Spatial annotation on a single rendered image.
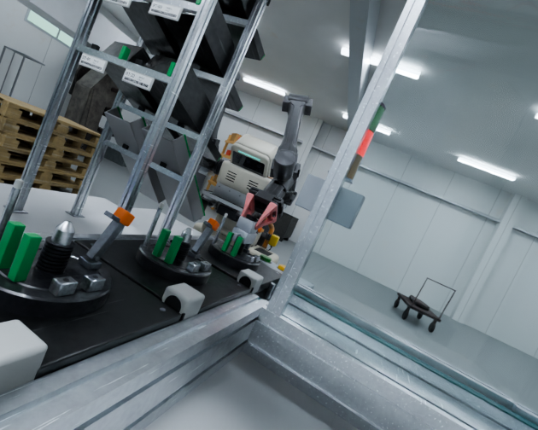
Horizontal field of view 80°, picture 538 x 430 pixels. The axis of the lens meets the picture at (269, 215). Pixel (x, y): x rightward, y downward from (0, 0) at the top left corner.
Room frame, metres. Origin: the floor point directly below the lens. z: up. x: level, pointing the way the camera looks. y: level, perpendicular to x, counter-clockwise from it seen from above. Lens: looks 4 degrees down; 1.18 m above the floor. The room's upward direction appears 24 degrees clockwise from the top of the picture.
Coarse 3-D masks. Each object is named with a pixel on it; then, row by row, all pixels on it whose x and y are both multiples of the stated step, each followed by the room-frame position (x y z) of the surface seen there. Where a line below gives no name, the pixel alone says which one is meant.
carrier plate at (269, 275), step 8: (192, 240) 0.84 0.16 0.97; (208, 240) 0.92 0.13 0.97; (208, 256) 0.76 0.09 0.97; (216, 264) 0.72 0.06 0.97; (224, 264) 0.75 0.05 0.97; (264, 264) 0.92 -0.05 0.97; (224, 272) 0.70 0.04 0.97; (232, 272) 0.72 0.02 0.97; (256, 272) 0.81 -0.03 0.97; (264, 272) 0.84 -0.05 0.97; (272, 272) 0.88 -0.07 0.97; (264, 280) 0.77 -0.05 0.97; (272, 280) 0.80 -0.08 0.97; (264, 288) 0.76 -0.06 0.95
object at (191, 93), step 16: (160, 64) 0.80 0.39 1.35; (192, 80) 0.79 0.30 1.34; (160, 96) 0.83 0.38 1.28; (192, 96) 0.81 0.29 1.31; (176, 112) 0.85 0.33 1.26; (192, 112) 0.83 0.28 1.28; (208, 112) 0.87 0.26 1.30; (192, 128) 0.87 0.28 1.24; (192, 144) 0.97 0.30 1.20; (208, 144) 0.91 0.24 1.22
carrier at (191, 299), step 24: (96, 240) 0.56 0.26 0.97; (120, 240) 0.61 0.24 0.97; (144, 240) 0.58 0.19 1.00; (120, 264) 0.50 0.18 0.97; (144, 264) 0.53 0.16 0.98; (168, 264) 0.54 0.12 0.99; (192, 264) 0.55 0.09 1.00; (144, 288) 0.46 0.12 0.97; (168, 288) 0.45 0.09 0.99; (192, 288) 0.48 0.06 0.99; (216, 288) 0.58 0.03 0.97; (240, 288) 0.64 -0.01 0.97; (192, 312) 0.46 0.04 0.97
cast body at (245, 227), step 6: (240, 216) 0.81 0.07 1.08; (246, 216) 0.82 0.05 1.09; (252, 216) 0.83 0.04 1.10; (240, 222) 0.81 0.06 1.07; (246, 222) 0.81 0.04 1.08; (252, 222) 0.80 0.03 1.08; (234, 228) 0.81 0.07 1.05; (240, 228) 0.81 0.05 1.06; (246, 228) 0.80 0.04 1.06; (252, 228) 0.80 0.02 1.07; (234, 234) 0.78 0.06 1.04; (240, 234) 0.80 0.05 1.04; (246, 234) 0.79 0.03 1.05; (252, 234) 0.82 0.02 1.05; (234, 240) 0.78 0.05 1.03; (246, 240) 0.80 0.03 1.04; (252, 240) 0.84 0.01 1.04
